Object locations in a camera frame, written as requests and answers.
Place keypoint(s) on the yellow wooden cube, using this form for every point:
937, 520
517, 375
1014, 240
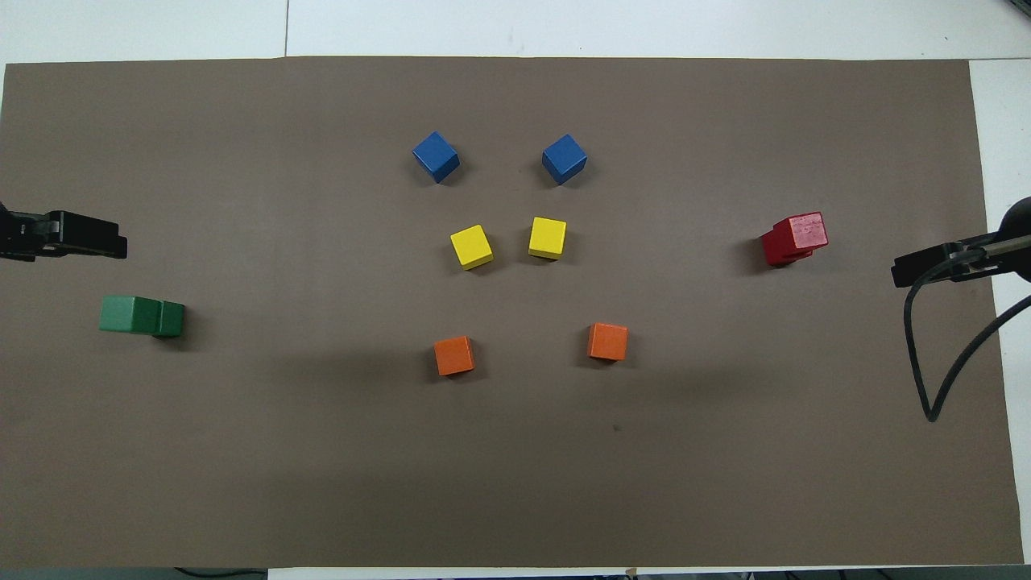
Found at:
548, 238
471, 246

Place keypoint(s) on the orange wooden cube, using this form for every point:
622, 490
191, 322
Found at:
608, 341
453, 355

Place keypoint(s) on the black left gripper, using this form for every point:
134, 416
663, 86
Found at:
24, 238

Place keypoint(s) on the green wooden cube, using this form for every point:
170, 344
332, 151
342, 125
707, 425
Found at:
129, 314
173, 320

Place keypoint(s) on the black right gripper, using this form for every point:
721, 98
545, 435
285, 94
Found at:
1016, 242

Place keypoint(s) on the blue wooden cube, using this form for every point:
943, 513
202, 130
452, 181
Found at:
564, 159
436, 156

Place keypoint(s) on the brown table mat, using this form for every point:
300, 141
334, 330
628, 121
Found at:
515, 483

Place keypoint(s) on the red wooden cube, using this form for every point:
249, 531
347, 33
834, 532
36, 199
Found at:
773, 251
801, 231

